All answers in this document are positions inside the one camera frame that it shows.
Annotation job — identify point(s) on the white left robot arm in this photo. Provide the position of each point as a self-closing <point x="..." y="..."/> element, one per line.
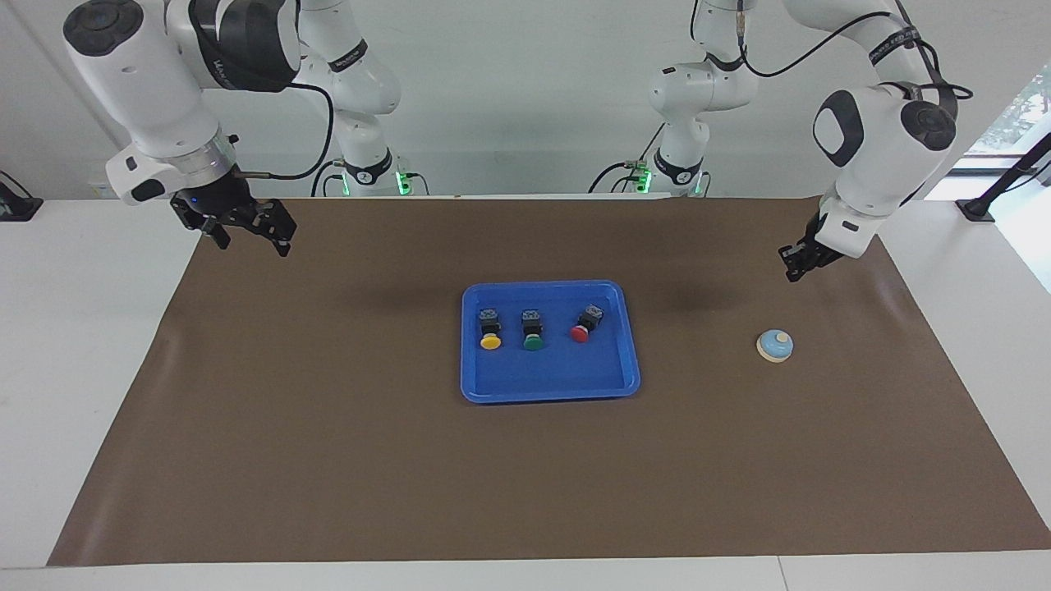
<point x="878" y="148"/>

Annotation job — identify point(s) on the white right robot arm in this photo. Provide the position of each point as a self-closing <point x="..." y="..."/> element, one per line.
<point x="139" y="82"/>

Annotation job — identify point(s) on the black angled stand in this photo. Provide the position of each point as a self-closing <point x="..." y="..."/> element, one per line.
<point x="981" y="207"/>

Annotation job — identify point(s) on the blue plastic tray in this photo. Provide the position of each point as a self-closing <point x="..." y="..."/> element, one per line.
<point x="558" y="377"/>

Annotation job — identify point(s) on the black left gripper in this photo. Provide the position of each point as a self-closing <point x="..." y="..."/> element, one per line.
<point x="823" y="246"/>

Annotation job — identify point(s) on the red push button switch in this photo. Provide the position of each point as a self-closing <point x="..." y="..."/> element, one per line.
<point x="581" y="332"/>

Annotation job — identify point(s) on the black table clamp mount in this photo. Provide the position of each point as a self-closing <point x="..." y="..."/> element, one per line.
<point x="16" y="205"/>

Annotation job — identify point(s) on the green push button switch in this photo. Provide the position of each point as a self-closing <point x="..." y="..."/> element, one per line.
<point x="534" y="341"/>

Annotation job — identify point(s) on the yellow push button switch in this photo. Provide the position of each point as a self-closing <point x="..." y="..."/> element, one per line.
<point x="491" y="341"/>

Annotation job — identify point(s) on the brown paper table mat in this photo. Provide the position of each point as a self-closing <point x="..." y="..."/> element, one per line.
<point x="525" y="476"/>

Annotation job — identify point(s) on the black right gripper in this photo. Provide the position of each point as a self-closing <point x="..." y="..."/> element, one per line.
<point x="222" y="201"/>

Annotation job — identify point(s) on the light blue desk bell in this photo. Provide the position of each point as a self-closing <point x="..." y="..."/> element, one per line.
<point x="773" y="346"/>

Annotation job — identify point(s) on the window with green foliage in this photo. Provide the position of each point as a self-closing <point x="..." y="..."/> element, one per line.
<point x="1022" y="107"/>

